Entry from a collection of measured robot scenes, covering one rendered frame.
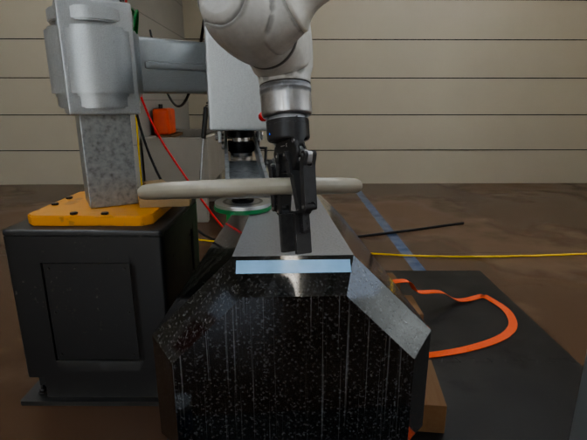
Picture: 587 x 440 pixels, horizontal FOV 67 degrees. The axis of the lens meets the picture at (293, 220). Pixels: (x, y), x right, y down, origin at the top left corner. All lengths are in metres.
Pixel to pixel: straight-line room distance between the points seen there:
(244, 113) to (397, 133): 5.21
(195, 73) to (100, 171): 0.59
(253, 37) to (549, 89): 6.91
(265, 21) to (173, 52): 1.45
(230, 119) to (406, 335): 0.89
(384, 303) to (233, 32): 0.85
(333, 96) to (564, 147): 3.48
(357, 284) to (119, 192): 1.15
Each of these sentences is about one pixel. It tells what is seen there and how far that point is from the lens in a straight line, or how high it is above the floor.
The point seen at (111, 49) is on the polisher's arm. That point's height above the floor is 1.39.
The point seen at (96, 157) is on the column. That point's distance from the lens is 1.93.
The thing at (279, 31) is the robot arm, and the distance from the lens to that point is 0.64.
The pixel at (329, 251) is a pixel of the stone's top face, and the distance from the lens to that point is 1.22.
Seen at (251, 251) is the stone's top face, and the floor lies 0.80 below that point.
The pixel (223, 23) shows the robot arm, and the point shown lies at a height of 1.30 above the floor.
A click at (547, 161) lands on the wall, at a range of 7.53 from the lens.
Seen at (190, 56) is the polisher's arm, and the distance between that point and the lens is 2.09.
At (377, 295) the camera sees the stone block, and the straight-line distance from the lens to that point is 1.22.
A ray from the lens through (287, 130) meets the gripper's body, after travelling 0.75.
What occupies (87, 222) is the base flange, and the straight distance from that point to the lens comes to 1.85.
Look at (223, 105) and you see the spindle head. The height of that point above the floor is 1.19.
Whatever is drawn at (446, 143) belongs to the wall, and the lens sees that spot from 6.85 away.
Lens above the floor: 1.21
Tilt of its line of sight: 15 degrees down
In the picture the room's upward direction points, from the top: straight up
